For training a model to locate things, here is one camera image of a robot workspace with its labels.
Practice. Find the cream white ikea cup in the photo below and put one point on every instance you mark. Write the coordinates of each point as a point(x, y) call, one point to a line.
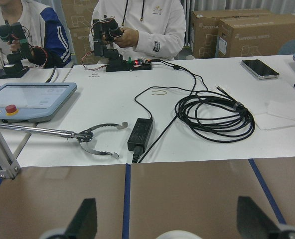
point(177, 234)

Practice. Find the reacher grabber tool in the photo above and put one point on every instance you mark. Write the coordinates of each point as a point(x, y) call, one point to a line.
point(83, 137)

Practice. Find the smartphone on table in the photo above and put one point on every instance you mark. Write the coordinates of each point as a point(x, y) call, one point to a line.
point(259, 69)

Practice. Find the seated person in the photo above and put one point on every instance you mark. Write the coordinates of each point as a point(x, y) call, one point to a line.
point(44, 33)
point(152, 28)

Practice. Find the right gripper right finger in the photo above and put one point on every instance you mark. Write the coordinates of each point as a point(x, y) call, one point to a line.
point(253, 223)

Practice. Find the black power adapter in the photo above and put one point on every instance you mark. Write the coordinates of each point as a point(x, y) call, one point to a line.
point(140, 134)

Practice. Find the teach pendant tablet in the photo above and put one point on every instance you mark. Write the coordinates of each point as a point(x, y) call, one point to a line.
point(33, 102)

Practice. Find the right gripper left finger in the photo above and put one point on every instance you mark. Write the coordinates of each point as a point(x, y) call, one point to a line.
point(82, 226)

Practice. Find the brown cardboard box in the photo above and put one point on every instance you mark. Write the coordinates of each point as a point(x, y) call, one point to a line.
point(241, 33)

